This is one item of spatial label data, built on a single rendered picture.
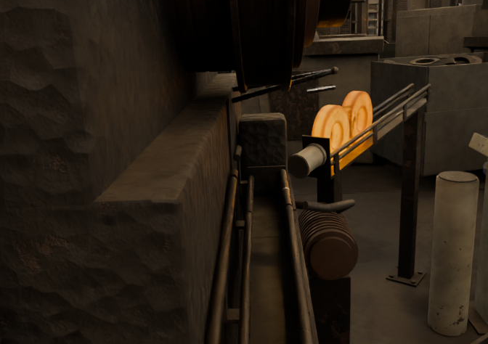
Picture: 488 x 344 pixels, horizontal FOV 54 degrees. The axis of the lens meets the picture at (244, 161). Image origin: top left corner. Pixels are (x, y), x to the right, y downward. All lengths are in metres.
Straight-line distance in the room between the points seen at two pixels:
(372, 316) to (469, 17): 3.34
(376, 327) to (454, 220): 0.45
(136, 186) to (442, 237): 1.34
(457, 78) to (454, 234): 1.52
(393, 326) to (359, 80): 2.03
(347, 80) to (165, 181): 3.11
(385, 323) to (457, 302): 0.25
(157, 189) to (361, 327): 1.46
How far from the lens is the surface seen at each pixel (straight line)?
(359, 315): 1.81
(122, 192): 0.34
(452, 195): 1.55
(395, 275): 2.06
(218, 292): 0.47
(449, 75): 2.94
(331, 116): 1.21
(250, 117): 1.00
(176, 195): 0.33
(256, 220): 0.84
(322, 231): 1.11
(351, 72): 3.42
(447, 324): 1.74
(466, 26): 4.70
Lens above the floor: 0.97
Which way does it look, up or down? 15 degrees down
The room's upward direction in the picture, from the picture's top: 3 degrees counter-clockwise
